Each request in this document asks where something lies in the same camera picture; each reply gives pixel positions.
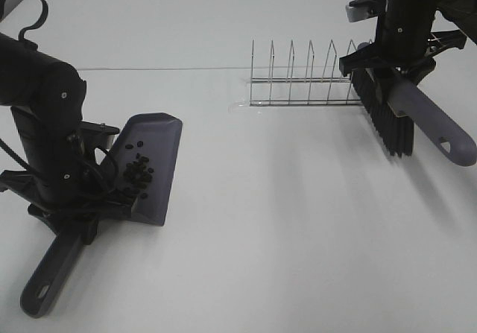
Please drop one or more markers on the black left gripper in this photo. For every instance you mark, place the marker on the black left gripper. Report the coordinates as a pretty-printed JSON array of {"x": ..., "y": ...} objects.
[{"x": 65, "y": 179}]

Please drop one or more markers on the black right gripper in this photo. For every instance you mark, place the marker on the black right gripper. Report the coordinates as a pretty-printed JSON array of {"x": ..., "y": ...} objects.
[{"x": 409, "y": 43}]

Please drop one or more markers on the purple brush black bristles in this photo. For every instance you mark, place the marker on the purple brush black bristles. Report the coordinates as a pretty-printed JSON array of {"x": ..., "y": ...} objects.
[{"x": 396, "y": 106}]

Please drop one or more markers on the pile of coffee beans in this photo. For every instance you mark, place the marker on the pile of coffee beans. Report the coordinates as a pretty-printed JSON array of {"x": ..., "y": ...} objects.
[{"x": 135, "y": 173}]

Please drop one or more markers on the purple plastic dustpan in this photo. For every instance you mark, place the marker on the purple plastic dustpan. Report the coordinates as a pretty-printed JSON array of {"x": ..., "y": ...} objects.
[{"x": 161, "y": 133}]

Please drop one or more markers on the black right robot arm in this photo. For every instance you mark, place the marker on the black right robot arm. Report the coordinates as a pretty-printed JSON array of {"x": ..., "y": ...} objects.
[{"x": 449, "y": 14}]

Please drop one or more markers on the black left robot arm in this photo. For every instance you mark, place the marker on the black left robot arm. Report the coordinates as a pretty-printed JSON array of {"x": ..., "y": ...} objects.
[{"x": 45, "y": 96}]

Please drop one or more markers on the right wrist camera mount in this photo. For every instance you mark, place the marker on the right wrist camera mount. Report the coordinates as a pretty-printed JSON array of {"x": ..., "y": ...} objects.
[{"x": 359, "y": 10}]

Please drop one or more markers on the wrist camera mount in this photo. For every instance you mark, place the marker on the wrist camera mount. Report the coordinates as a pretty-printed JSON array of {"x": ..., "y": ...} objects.
[
  {"x": 359, "y": 10},
  {"x": 98, "y": 135}
]

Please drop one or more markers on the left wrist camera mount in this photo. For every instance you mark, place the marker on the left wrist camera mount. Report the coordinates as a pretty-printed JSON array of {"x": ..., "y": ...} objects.
[{"x": 98, "y": 135}]

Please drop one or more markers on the chrome wire dish rack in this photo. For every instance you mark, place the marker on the chrome wire dish rack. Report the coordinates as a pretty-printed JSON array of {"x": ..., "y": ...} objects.
[{"x": 316, "y": 83}]

